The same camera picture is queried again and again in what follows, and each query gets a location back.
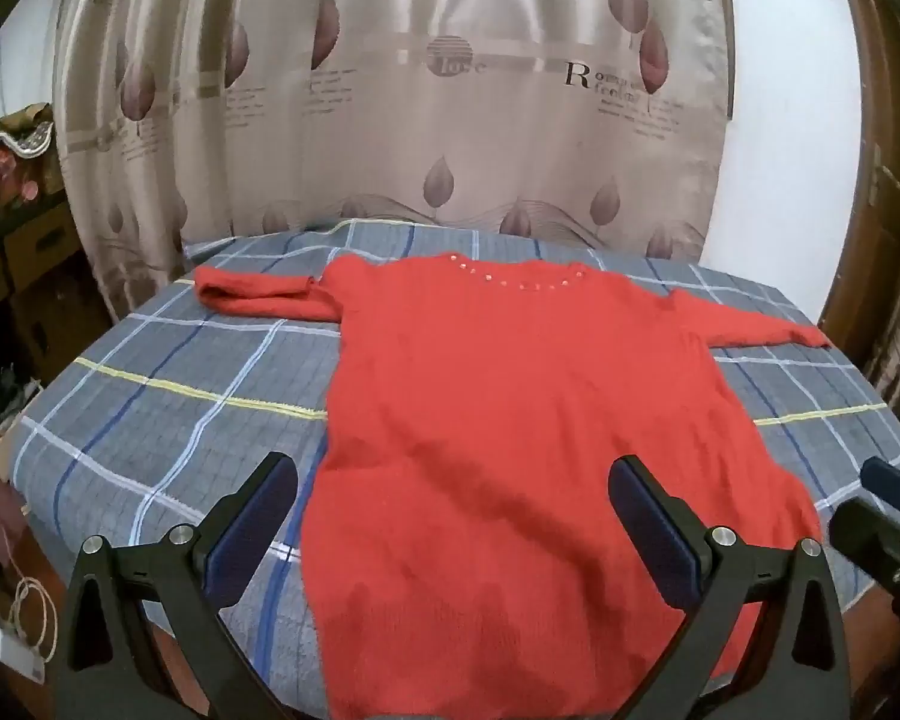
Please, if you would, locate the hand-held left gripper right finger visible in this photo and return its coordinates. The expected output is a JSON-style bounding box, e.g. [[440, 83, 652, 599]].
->
[[607, 454, 852, 720]]

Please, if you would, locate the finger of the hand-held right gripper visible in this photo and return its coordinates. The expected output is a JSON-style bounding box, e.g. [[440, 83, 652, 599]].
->
[[860, 456, 900, 522], [827, 499, 900, 605]]

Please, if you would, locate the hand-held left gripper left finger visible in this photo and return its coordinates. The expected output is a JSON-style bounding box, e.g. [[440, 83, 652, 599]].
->
[[49, 452, 299, 720]]

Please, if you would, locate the red knit sweater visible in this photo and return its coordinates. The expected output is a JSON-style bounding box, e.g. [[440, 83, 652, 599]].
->
[[195, 255, 832, 720]]

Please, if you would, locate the grey plaid bed sheet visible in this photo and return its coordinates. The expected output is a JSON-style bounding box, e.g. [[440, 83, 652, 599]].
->
[[11, 219, 900, 720]]

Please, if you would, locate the brown wooden door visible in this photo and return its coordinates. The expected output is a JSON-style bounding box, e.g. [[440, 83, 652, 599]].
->
[[817, 0, 900, 421]]

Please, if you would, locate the white power strip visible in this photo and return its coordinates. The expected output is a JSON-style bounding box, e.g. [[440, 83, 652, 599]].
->
[[0, 592, 50, 665]]

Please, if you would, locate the stack of brown boxes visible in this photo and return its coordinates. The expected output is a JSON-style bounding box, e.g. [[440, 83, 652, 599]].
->
[[0, 199, 113, 406]]

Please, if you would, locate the red patterned bag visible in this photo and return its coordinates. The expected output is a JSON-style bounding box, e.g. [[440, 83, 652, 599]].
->
[[0, 101, 65, 233]]

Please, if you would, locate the beige leaf print curtain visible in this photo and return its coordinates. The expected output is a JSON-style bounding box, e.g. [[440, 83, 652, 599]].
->
[[49, 0, 736, 316]]

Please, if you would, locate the white cable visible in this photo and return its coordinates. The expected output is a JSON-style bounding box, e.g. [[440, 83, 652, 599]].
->
[[11, 574, 61, 662]]

